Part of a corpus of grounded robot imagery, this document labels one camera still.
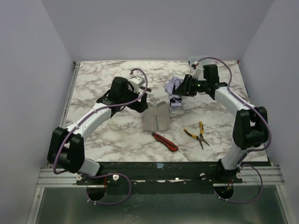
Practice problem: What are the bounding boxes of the lavender folding umbrella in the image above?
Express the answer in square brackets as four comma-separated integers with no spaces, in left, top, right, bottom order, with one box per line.
[164,77,184,111]

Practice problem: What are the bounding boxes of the pink zippered umbrella case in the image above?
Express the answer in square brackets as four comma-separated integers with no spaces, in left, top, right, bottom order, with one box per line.
[142,101,170,132]

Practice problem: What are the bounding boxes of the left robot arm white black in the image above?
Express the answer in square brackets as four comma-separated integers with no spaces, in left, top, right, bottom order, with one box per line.
[47,76,148,176]

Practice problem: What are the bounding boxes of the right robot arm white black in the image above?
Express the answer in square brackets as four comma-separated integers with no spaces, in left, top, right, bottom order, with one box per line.
[172,64,271,174]

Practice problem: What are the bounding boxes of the small black comb piece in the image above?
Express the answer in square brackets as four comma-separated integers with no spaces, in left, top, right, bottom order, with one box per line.
[140,86,152,92]

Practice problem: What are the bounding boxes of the clear plastic screw box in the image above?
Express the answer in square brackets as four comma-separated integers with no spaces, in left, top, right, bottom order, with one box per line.
[188,56,211,69]

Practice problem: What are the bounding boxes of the red black utility knife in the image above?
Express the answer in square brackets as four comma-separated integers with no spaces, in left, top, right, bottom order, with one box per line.
[152,133,178,152]

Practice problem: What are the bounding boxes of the yellow black needle-nose pliers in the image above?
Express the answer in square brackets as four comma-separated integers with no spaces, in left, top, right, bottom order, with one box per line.
[183,121,210,150]

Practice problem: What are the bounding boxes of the blue tape piece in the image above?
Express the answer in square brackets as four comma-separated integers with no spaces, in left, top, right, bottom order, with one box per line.
[156,163,164,168]

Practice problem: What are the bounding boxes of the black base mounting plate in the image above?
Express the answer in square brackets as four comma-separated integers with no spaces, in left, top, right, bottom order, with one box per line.
[77,162,242,195]

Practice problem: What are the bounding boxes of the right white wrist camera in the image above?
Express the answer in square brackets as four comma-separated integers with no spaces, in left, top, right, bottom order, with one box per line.
[190,61,203,79]

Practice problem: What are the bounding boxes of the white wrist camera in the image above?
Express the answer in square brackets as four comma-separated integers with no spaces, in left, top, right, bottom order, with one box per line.
[190,61,203,79]
[128,76,145,93]

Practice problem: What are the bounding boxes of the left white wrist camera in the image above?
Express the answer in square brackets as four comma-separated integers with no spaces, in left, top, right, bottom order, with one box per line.
[128,76,145,93]

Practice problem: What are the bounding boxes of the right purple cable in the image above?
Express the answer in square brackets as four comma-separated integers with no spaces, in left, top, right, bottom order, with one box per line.
[192,56,272,203]

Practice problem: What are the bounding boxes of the aluminium frame rail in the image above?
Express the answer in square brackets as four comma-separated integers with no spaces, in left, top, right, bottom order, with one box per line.
[37,163,285,188]

